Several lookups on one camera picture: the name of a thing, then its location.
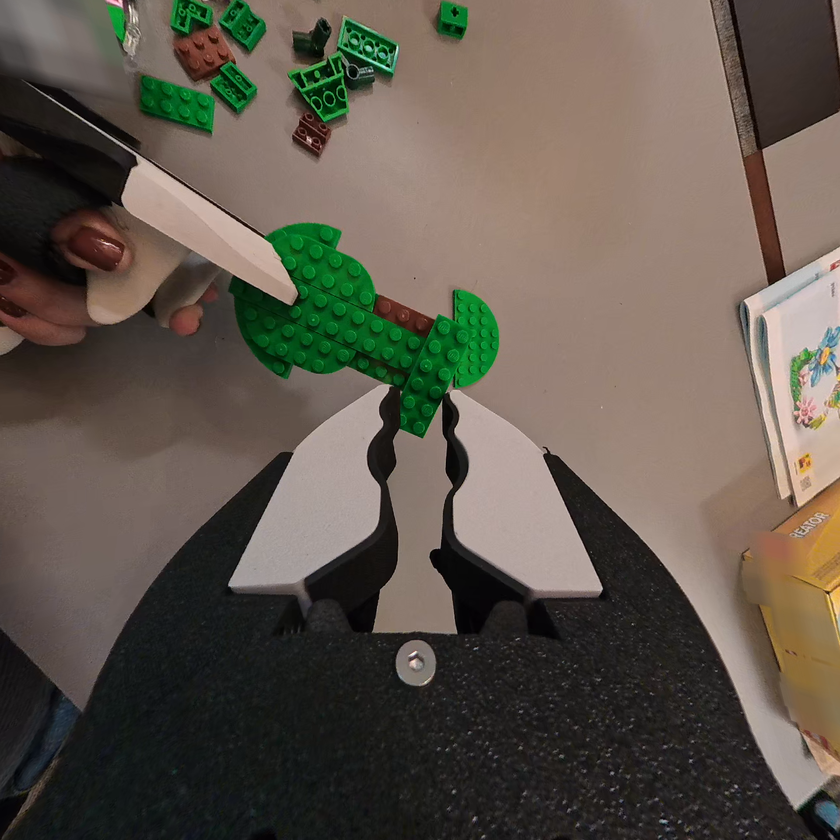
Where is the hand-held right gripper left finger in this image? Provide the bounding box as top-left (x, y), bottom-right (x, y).
top-left (227, 384), bottom-right (401, 616)

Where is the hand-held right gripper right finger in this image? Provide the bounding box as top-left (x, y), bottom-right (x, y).
top-left (430, 390), bottom-right (605, 608)

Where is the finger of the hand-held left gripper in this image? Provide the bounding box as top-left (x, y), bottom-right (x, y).
top-left (120, 159), bottom-right (301, 307)

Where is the narrow green lego plate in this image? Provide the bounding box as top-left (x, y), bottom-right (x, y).
top-left (398, 314), bottom-right (473, 439)

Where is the green lego plate assembly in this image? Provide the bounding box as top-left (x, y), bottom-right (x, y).
top-left (228, 223), bottom-right (439, 388)

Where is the pile of loose lego pieces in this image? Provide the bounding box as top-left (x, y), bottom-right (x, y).
top-left (108, 0), bottom-right (401, 158)

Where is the green half-round lego plate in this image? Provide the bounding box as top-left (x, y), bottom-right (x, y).
top-left (451, 289), bottom-right (501, 388)

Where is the yellow lego box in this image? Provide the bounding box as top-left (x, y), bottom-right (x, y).
top-left (742, 492), bottom-right (840, 765)

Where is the person's left hand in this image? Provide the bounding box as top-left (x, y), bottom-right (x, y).
top-left (0, 209), bottom-right (219, 347)

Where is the instruction booklet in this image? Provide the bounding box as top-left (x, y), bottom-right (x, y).
top-left (761, 249), bottom-right (840, 508)
top-left (740, 262), bottom-right (795, 501)

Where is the person's own torso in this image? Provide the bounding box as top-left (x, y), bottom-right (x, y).
top-left (0, 626), bottom-right (86, 805)

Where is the black table cable cover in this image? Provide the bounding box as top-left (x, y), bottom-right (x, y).
top-left (712, 0), bottom-right (840, 152)

